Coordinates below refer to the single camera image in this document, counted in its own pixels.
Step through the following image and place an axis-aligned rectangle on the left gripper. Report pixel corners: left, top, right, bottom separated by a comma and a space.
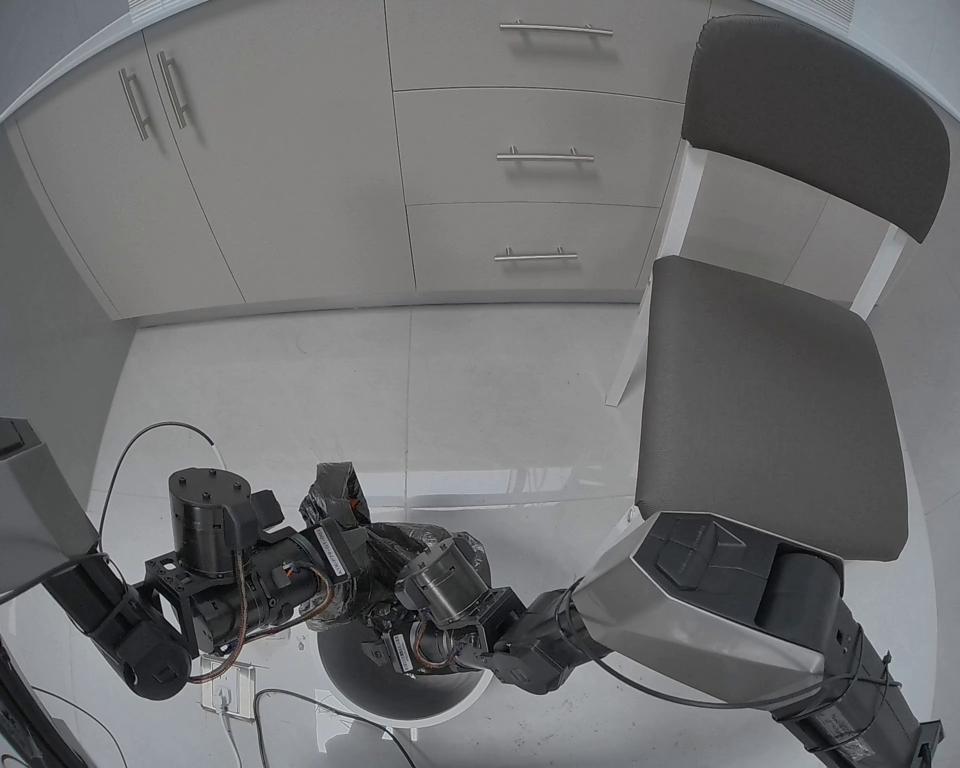
247, 525, 369, 631

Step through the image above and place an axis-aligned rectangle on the white trash bin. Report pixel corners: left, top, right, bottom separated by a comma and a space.
316, 622, 495, 732

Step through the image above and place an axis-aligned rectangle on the beige cabinet with drawers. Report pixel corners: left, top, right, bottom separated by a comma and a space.
0, 0, 960, 327

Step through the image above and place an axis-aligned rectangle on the grey glossy panel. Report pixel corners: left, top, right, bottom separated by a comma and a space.
0, 127, 136, 451

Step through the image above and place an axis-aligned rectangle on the white power cable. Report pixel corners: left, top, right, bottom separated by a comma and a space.
213, 678, 249, 768

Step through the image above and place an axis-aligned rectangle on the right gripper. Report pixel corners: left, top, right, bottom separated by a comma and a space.
362, 622, 493, 678

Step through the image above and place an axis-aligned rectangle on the black plastic bag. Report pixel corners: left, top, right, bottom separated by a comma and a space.
298, 461, 492, 627

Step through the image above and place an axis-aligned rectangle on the grey chair with white legs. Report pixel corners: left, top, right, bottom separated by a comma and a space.
603, 15, 952, 564

